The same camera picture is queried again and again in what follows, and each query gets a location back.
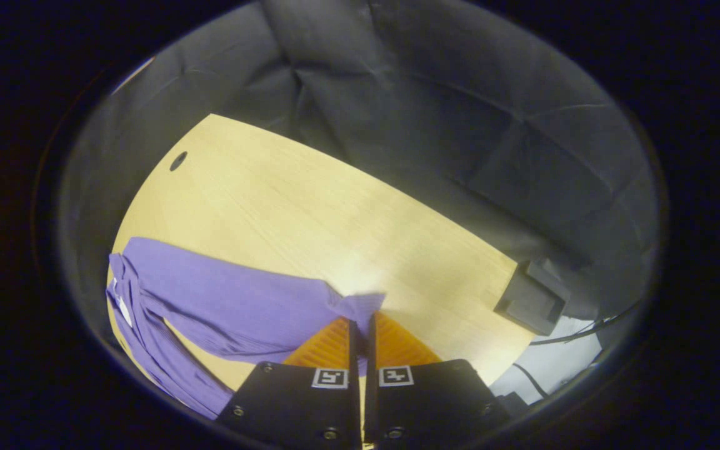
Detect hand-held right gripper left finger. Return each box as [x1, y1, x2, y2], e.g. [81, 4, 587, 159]
[216, 316, 361, 450]

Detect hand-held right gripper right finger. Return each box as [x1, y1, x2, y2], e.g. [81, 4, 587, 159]
[364, 311, 514, 448]

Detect purple jacket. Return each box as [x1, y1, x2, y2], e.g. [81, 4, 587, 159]
[107, 236, 387, 421]

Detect black table clamp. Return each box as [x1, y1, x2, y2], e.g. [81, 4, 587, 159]
[493, 258, 571, 336]

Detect short black cable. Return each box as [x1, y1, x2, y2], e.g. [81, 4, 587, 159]
[512, 361, 549, 401]

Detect long black cable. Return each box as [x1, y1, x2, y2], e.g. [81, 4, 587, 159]
[527, 299, 645, 346]

